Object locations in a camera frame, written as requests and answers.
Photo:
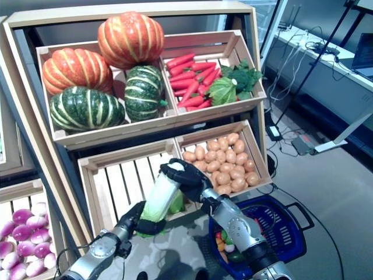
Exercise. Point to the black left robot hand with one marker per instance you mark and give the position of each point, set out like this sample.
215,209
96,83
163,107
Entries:
128,221

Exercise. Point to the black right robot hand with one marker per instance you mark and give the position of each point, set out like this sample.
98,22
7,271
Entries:
192,181

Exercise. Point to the long napa cabbage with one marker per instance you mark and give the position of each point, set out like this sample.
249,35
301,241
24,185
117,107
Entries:
177,205
163,195

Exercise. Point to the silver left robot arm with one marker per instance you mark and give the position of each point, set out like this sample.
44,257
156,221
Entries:
99,253

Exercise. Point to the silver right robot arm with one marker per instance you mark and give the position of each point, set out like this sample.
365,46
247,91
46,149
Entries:
239,230

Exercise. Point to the blue plastic shopping basket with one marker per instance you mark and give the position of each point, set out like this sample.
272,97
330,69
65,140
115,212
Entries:
285,233

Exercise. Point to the tan plastic potato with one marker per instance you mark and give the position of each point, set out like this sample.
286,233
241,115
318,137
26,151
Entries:
199,151
189,156
213,145
239,146
253,178
238,184
223,189
223,143
235,174
232,138
223,178

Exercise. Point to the wooden slatted crate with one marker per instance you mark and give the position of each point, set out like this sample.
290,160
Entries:
128,183
260,154
14,169
145,126
218,111
20,191

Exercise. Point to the black left robot foot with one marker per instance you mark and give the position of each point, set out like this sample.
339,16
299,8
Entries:
142,276

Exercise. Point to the black robot foot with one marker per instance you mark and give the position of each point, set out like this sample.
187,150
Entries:
202,275
142,276

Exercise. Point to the light green round toy vegetable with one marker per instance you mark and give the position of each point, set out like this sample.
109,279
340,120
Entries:
226,235

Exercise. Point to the orange toy fruit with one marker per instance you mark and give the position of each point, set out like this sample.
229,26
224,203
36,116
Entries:
221,246

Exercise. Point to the white toy garlic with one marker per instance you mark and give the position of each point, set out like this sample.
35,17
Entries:
230,248

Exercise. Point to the red plastic carrot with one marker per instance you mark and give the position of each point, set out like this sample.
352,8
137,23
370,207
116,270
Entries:
183,76
190,91
211,76
192,101
180,60
204,66

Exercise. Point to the purple white turnip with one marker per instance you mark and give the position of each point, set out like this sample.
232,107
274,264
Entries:
35,266
50,260
40,208
40,235
21,216
35,222
21,232

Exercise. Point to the dark green toy cucumber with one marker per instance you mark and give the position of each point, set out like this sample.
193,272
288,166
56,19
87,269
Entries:
236,257

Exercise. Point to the black right robot foot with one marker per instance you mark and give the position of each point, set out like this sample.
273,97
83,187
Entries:
202,275

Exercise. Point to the green leafy cabbage head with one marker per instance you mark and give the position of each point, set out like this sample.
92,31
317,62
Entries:
223,91

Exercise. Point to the black power adapter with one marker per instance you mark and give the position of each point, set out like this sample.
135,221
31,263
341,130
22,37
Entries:
274,132

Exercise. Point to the green striped pumpkin with stem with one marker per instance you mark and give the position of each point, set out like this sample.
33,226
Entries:
142,93

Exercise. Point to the green broccoli with leaves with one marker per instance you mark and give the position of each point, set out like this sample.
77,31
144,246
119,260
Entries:
242,77

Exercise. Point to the grey power strip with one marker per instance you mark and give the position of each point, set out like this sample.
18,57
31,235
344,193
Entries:
303,144

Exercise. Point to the white desk leg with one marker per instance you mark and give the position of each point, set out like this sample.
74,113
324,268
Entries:
329,146

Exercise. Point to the orange striped pumpkin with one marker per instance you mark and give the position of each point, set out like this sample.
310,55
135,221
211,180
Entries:
75,70
131,38

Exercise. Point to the white desk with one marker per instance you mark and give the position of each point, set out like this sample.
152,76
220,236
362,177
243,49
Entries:
326,87

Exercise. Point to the tall black stand pole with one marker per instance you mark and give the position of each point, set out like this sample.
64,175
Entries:
314,64

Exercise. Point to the glass door cabinet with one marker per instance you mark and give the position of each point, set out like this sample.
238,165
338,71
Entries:
262,17

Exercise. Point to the router with antennas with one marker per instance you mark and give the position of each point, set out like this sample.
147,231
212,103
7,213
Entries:
284,28

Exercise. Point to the dark laptop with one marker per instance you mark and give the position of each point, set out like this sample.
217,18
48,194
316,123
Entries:
364,55

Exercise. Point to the wooden display shelf frame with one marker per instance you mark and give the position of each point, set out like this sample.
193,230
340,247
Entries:
116,14

